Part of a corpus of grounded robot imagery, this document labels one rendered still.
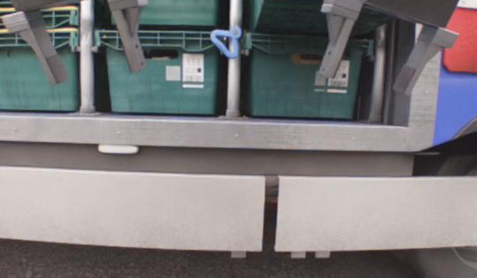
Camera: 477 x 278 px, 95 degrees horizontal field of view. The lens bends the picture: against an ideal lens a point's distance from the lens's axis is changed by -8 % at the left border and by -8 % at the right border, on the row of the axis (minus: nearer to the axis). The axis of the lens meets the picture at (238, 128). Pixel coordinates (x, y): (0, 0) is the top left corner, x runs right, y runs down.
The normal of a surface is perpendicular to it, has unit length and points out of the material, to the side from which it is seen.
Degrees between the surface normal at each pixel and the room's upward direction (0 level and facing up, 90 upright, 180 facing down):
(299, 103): 98
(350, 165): 90
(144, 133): 90
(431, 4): 113
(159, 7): 97
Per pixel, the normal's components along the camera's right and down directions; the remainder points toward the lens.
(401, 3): 0.08, 0.49
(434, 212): 0.02, 0.11
